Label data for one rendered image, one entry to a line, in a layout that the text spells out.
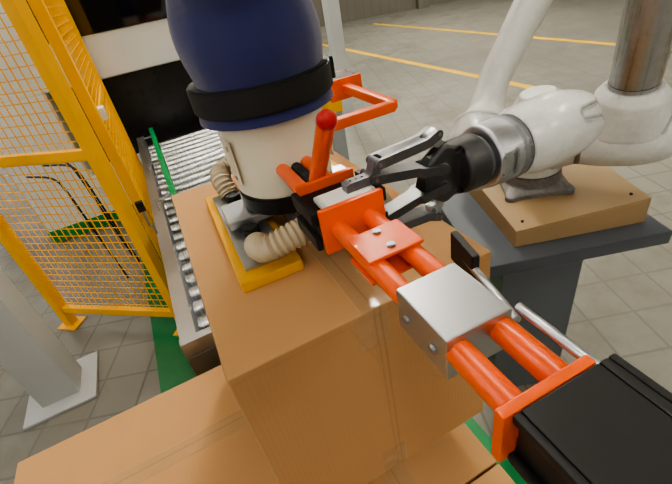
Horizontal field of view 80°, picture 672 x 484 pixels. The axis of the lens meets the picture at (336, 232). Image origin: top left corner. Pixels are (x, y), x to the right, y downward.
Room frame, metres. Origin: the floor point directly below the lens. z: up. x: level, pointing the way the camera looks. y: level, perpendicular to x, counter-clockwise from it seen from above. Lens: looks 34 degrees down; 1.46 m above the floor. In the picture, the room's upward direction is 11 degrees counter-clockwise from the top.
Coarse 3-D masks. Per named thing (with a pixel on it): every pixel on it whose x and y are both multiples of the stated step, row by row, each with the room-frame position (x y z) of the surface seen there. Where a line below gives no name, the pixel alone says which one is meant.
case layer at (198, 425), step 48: (192, 384) 0.75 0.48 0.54; (96, 432) 0.66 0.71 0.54; (144, 432) 0.63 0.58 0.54; (192, 432) 0.60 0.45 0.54; (240, 432) 0.58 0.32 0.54; (48, 480) 0.55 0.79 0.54; (96, 480) 0.53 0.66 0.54; (144, 480) 0.51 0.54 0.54; (192, 480) 0.48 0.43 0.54; (240, 480) 0.46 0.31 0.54; (384, 480) 0.41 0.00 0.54; (432, 480) 0.39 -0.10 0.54; (480, 480) 0.37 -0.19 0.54
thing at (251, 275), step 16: (240, 192) 0.76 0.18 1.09; (208, 208) 0.74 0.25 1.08; (224, 224) 0.64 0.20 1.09; (256, 224) 0.57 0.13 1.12; (272, 224) 0.61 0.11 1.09; (224, 240) 0.59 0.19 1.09; (240, 240) 0.57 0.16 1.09; (240, 256) 0.53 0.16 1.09; (288, 256) 0.51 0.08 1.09; (240, 272) 0.49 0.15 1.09; (256, 272) 0.48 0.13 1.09; (272, 272) 0.48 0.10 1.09; (288, 272) 0.48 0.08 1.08; (256, 288) 0.47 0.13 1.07
